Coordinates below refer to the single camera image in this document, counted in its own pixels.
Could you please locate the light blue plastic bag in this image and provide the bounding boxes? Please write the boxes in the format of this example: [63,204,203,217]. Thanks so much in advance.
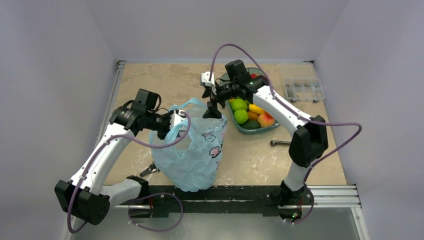
[149,98,228,192]

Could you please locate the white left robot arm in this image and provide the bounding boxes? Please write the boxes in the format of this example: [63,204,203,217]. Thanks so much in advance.
[54,88,172,233]

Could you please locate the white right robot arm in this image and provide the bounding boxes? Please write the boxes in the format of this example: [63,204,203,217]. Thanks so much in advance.
[200,60,328,204]

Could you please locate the green fake pear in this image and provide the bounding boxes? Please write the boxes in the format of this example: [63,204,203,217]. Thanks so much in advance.
[230,98,248,113]

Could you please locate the yellow fake banana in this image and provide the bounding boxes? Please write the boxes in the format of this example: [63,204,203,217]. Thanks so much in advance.
[248,104,265,115]

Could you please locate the light green bumpy fake fruit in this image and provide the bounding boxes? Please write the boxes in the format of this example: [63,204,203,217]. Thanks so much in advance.
[233,109,249,125]

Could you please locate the orange fake mandarin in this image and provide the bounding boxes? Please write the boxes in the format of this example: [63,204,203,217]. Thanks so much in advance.
[247,111,259,121]

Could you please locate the dark green fake avocado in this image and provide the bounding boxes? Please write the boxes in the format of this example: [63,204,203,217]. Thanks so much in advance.
[240,119,261,130]

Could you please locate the fake peach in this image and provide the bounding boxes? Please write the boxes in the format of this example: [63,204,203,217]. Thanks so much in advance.
[256,112,275,128]

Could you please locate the teal plastic fruit basket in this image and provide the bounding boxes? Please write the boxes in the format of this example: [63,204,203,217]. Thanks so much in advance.
[221,67,280,135]

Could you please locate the clear plastic screw box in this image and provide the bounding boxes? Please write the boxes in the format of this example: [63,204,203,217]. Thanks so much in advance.
[284,77,326,103]

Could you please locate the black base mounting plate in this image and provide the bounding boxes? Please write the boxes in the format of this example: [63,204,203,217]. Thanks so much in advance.
[123,185,314,219]

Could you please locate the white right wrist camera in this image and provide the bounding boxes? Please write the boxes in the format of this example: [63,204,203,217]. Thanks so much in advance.
[200,71,216,88]

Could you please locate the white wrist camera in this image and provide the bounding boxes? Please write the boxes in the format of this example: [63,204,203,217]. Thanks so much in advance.
[168,109,187,139]
[200,71,216,88]

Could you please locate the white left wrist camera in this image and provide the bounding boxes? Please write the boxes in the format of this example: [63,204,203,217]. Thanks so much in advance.
[168,109,187,139]

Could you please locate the black handled pliers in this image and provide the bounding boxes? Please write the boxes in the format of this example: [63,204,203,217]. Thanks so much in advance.
[139,162,160,177]

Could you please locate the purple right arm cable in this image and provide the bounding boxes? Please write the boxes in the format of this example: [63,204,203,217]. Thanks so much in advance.
[208,43,363,226]

